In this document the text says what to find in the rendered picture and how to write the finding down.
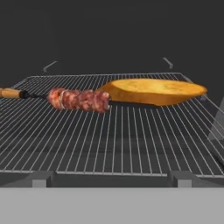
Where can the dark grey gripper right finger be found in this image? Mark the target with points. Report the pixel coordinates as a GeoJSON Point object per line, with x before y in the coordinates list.
{"type": "Point", "coordinates": [180, 176]}

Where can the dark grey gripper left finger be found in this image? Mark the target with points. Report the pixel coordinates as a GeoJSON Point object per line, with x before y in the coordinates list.
{"type": "Point", "coordinates": [43, 177]}

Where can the golden baguette bread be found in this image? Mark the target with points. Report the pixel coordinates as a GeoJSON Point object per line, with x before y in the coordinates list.
{"type": "Point", "coordinates": [157, 90]}

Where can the dark grey toaster oven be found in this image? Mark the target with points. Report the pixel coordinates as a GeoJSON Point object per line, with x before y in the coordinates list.
{"type": "Point", "coordinates": [116, 35]}

